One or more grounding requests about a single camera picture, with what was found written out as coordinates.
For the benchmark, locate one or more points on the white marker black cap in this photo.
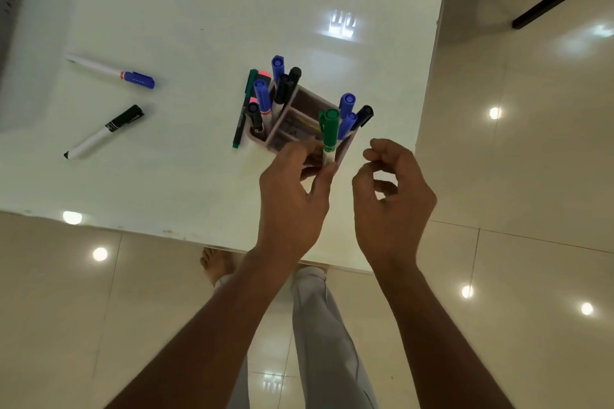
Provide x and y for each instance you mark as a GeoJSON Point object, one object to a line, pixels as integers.
{"type": "Point", "coordinates": [254, 116]}
{"type": "Point", "coordinates": [283, 87]}
{"type": "Point", "coordinates": [125, 117]}
{"type": "Point", "coordinates": [363, 116]}

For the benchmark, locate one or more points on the white marker green cap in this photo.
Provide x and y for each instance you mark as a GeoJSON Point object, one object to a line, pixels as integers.
{"type": "Point", "coordinates": [330, 128]}

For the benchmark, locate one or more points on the grey perforated plastic basket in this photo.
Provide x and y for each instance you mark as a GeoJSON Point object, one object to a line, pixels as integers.
{"type": "Point", "coordinates": [9, 1]}

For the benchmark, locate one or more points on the black pen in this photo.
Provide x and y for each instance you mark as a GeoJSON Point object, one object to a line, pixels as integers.
{"type": "Point", "coordinates": [295, 74]}

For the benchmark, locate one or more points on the person's left hand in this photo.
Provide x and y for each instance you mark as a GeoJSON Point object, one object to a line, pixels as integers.
{"type": "Point", "coordinates": [288, 207]}

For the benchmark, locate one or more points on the person's right forearm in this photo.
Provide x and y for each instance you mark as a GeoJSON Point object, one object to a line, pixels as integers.
{"type": "Point", "coordinates": [441, 346]}

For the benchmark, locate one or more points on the person's grey trousers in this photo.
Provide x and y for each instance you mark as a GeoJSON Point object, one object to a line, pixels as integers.
{"type": "Point", "coordinates": [326, 351]}

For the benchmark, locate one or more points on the pink highlighter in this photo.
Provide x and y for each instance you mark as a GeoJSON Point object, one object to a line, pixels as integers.
{"type": "Point", "coordinates": [264, 74]}

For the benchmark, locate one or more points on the person's bare foot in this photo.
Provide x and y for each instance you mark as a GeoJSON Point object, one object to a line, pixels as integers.
{"type": "Point", "coordinates": [216, 265]}

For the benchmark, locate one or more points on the white table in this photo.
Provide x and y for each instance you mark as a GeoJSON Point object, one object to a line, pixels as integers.
{"type": "Point", "coordinates": [168, 15]}

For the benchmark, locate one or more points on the pink desk organizer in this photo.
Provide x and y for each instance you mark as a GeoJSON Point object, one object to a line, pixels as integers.
{"type": "Point", "coordinates": [307, 106]}

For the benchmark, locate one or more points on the person's left forearm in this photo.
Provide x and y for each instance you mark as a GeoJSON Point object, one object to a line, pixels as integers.
{"type": "Point", "coordinates": [192, 351]}

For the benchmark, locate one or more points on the slim white marker blue cap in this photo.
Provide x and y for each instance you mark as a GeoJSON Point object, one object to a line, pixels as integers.
{"type": "Point", "coordinates": [277, 66]}

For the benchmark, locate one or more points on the red label marker blue cap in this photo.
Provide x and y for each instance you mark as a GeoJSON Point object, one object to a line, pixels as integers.
{"type": "Point", "coordinates": [262, 94]}

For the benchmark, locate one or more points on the person's right hand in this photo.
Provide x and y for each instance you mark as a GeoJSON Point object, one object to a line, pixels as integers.
{"type": "Point", "coordinates": [393, 217]}

